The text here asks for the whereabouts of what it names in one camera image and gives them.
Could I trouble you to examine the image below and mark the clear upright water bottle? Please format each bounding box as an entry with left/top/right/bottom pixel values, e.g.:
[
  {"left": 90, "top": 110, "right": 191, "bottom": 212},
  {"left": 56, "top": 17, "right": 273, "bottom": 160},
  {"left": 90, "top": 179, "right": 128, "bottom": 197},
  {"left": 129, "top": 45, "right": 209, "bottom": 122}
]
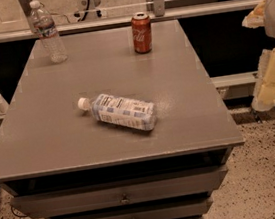
[{"left": 30, "top": 0, "right": 68, "bottom": 64}]

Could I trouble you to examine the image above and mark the middle grey drawer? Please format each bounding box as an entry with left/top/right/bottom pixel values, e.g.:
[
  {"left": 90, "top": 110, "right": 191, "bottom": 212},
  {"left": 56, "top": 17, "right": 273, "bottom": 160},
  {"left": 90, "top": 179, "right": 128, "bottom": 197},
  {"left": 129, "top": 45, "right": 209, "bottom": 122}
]
[{"left": 45, "top": 196, "right": 215, "bottom": 219}]

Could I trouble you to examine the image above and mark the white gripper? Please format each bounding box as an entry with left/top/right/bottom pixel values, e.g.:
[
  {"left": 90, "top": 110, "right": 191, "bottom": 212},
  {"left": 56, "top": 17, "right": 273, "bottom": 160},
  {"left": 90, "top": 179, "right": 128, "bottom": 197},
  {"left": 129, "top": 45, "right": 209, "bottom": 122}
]
[{"left": 242, "top": 0, "right": 275, "bottom": 112}]

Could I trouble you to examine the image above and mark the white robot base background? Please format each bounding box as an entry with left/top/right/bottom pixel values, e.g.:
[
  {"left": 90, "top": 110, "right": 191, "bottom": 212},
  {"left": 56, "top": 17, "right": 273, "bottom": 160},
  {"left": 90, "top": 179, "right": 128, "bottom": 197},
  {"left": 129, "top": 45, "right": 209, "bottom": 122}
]
[{"left": 74, "top": 0, "right": 102, "bottom": 21}]

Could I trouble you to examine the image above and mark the lying white labelled bottle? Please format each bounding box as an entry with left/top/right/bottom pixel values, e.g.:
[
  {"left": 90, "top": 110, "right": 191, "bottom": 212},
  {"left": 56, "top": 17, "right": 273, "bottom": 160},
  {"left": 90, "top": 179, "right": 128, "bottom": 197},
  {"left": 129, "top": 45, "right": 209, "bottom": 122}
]
[{"left": 77, "top": 94, "right": 157, "bottom": 131}]

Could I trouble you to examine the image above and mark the red coke can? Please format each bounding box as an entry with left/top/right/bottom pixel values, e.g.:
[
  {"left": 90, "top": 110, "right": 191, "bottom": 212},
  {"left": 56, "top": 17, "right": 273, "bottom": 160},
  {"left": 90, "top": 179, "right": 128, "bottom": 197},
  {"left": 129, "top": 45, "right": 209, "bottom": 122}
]
[{"left": 131, "top": 12, "right": 152, "bottom": 54}]

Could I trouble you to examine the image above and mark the top grey drawer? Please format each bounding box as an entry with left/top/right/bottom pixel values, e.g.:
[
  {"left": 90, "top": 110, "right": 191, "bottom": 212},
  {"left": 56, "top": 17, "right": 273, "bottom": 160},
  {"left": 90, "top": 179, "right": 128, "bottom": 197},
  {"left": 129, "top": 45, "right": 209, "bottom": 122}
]
[{"left": 11, "top": 166, "right": 227, "bottom": 219}]

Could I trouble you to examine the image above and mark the grey drawer cabinet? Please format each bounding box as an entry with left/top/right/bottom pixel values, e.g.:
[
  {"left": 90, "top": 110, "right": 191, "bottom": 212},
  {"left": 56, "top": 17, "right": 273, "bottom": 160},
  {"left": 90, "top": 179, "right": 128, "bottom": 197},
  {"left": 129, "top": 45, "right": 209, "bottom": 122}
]
[{"left": 0, "top": 20, "right": 243, "bottom": 219}]

